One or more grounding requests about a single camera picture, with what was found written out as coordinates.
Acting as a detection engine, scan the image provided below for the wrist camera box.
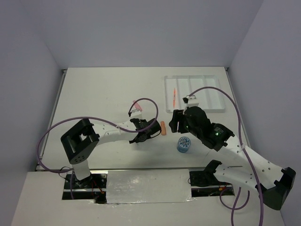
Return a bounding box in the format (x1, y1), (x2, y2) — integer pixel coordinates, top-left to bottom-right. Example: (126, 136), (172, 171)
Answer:
(128, 109), (142, 119)
(183, 95), (199, 111)

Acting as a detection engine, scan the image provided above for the white divided organizer tray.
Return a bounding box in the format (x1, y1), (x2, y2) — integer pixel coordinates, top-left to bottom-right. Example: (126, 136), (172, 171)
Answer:
(164, 75), (227, 114)

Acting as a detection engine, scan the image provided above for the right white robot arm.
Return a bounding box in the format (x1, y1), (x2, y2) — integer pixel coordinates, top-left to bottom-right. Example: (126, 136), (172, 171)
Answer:
(169, 106), (296, 210)

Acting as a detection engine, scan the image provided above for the small blue jar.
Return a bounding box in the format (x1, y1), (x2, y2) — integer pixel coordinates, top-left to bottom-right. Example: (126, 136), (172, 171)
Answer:
(177, 137), (191, 153)

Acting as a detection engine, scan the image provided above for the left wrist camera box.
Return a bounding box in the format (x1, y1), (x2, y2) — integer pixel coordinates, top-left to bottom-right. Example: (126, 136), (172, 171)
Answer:
(128, 109), (142, 119)

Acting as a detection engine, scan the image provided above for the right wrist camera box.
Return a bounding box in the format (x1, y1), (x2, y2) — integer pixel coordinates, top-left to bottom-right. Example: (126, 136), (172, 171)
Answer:
(183, 95), (199, 111)

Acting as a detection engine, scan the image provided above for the pink translucent cap case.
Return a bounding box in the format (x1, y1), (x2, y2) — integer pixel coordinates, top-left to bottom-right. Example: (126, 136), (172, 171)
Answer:
(133, 100), (143, 112)

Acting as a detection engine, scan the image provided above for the orange highlighter pen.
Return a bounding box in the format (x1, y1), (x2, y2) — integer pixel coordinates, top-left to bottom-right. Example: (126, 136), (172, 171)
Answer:
(173, 88), (176, 109)

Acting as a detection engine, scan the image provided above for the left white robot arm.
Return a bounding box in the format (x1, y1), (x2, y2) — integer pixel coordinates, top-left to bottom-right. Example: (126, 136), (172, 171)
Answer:
(61, 118), (161, 188)

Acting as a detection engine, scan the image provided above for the orange translucent cap case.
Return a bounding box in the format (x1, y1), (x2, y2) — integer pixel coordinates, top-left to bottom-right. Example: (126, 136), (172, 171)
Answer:
(160, 121), (166, 136)

